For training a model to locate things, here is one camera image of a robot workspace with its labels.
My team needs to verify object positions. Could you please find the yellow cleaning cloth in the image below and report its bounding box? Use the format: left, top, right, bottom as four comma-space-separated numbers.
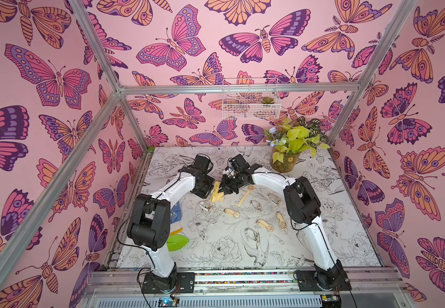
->
210, 181, 225, 203

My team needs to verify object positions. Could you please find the square silver face watch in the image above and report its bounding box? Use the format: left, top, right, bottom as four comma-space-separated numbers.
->
244, 228, 260, 243

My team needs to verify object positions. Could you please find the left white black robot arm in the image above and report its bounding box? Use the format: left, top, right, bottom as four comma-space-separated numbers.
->
126, 154, 215, 291

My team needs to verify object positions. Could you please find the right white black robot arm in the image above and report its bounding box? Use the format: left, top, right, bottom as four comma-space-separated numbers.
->
219, 155, 352, 291

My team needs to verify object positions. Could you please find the potted green leafy plant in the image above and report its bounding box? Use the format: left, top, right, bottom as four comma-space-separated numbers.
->
264, 117, 330, 173

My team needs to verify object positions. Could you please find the green yellow toy shovel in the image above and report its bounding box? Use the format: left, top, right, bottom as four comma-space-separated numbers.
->
166, 228, 189, 252

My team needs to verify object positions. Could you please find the pink strap round watch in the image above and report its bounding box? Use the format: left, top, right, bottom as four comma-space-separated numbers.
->
250, 200, 263, 212

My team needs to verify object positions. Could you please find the white strap watch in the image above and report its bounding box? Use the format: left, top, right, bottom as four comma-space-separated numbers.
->
267, 193, 281, 207

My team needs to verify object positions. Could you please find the white wire basket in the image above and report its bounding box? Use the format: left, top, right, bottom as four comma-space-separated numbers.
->
221, 78, 282, 121

